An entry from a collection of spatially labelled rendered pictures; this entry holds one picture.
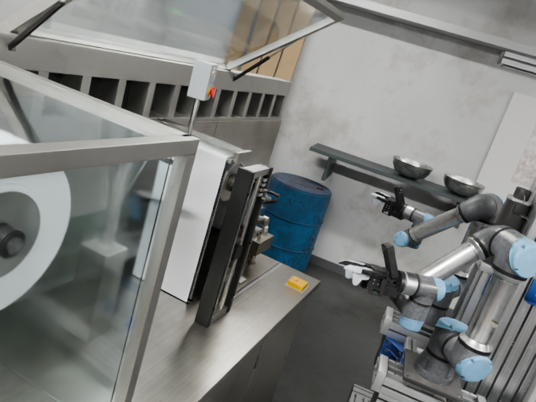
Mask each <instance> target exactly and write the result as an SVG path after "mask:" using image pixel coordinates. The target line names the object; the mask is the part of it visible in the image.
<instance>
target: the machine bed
mask: <svg viewBox="0 0 536 402"><path fill-rule="evenodd" d="M255 261H256V263H255V265H251V264H250V263H249V262H248V261H247V265H246V269H245V270H244V271H243V272H242V276H241V277H243V278H245V279H246V281H245V282H244V283H243V284H242V285H239V284H238V286H237V289H236V291H235V292H237V291H238V290H240V289H242V288H243V287H244V286H245V285H247V284H248V283H250V282H252V281H253V280H254V279H256V278H257V277H258V276H260V275H261V274H263V273H264V272H266V271H267V270H268V269H270V268H271V267H272V266H274V265H276V264H277V263H280V262H278V261H276V260H274V259H272V258H269V257H267V256H265V255H264V254H259V255H257V256H256V259H255ZM281 264H282V263H281ZM207 275H208V272H207V271H205V270H203V269H201V268H200V269H199V274H198V277H197V280H196V283H195V288H194V291H193V294H192V297H191V299H190V298H188V299H187V302H188V303H190V304H189V305H188V304H186V303H184V302H182V301H180V300H178V299H177V298H174V297H172V296H171V295H169V294H166V293H164V292H163V291H162V290H161V291H160V295H159V299H158V302H157V306H156V311H155V314H154V318H153V321H152V327H151V329H150V333H149V336H148V342H147V345H146V349H145V351H144V357H143V360H142V364H141V367H140V372H139V376H138V379H137V382H136V387H135V391H134V394H133V398H132V402H206V401H207V400H208V399H209V398H210V397H211V396H212V395H213V394H214V393H215V392H216V391H217V390H218V389H219V388H220V387H221V386H222V385H223V384H224V383H225V382H226V381H227V380H228V379H229V378H230V377H231V376H232V375H233V374H234V373H235V372H236V371H237V370H238V369H239V368H240V367H241V366H242V365H243V364H244V363H245V362H246V361H247V360H248V359H249V358H250V357H251V356H252V355H253V354H254V353H255V352H256V351H257V350H258V349H259V348H260V347H261V346H262V345H263V344H264V343H265V341H266V340H267V339H268V338H269V337H270V336H271V335H272V334H273V333H274V332H275V331H276V330H277V329H278V328H279V327H280V326H281V325H282V324H283V323H284V322H285V321H286V320H287V319H288V318H289V317H290V316H291V315H292V314H293V313H294V312H295V311H296V310H297V309H298V308H299V307H300V306H301V305H302V304H303V303H304V302H305V301H306V300H307V299H308V298H309V297H310V296H311V295H312V294H313V293H314V292H315V291H316V290H317V289H318V287H319V285H320V283H321V281H319V280H317V279H316V278H312V277H310V276H309V275H307V274H304V273H302V272H300V271H298V270H295V269H293V268H291V267H289V266H287V265H285V264H282V265H281V266H280V267H278V268H277V269H276V270H275V271H273V272H272V273H270V274H269V275H267V276H266V277H264V279H262V280H261V281H259V282H258V283H256V284H255V285H253V286H252V287H251V288H249V289H248V290H247V291H245V292H244V293H243V294H241V295H239V296H238V297H237V298H236V299H234V300H233V302H232V304H231V309H230V311H229V312H228V313H227V312H225V313H224V314H223V315H222V316H220V317H219V318H217V319H216V320H214V321H213V322H212V323H210V326H209V327H207V328H206V327H204V326H202V325H200V324H198V323H196V322H195V316H196V314H197V310H198V308H199V303H200V299H201V297H202V293H203V288H204V286H205V282H206V280H207ZM293 276H295V277H298V278H300V279H302V280H304V281H306V282H308V287H309V288H308V289H307V290H305V291H304V292H303V293H300V292H298V291H296V290H294V289H292V288H290V287H288V286H285V284H286V283H287V282H288V281H289V280H290V279H291V278H292V277H293Z"/></svg>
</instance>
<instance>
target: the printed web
mask: <svg viewBox="0 0 536 402"><path fill-rule="evenodd" d="M236 164H241V167H243V168H244V165H243V163H242V162H241V163H234V159H232V161H231V163H230V164H228V163H225V167H224V169H223V175H222V178H221V181H220V184H219V189H218V192H217V195H216V198H215V203H214V206H213V210H212V212H211V217H210V221H209V224H208V227H207V232H206V235H205V238H204V241H203V246H202V250H201V252H200V256H199V260H198V264H197V267H196V270H195V275H194V278H193V281H192V284H191V289H190V293H189V295H188V298H190V299H191V297H192V294H193V291H194V288H195V283H196V280H197V277H198V274H199V269H200V266H201V262H202V260H203V255H204V251H205V249H206V245H207V240H208V237H209V234H210V231H211V226H213V227H216V228H218V229H220V230H221V227H222V224H223V219H224V216H225V213H226V210H227V205H228V202H229V199H228V200H226V201H222V200H221V199H219V198H220V195H221V192H222V189H223V184H224V181H225V179H226V177H227V175H228V173H229V171H230V170H231V169H232V168H233V166H235V165H236Z"/></svg>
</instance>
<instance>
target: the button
mask: <svg viewBox="0 0 536 402"><path fill-rule="evenodd" d="M287 285H288V286H291V287H293V288H294V289H296V290H300V291H303V290H304V289H305V288H306V287H307V286H308V282H306V281H304V280H302V279H300V278H298V277H295V276H293V277H292V278H291V279H290V280H289V281H288V282H287Z"/></svg>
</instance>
